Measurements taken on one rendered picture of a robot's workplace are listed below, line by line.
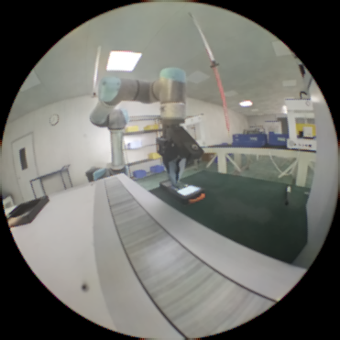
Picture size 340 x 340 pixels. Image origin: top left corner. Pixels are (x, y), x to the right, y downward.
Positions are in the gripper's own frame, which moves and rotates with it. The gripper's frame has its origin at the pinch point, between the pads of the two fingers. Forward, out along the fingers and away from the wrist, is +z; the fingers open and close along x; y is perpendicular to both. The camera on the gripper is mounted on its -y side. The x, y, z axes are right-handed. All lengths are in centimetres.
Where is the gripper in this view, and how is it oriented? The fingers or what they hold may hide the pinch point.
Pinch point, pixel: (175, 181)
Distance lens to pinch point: 40.0
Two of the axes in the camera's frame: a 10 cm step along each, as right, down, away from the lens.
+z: 0.1, 9.0, 4.4
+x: -8.5, 2.4, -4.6
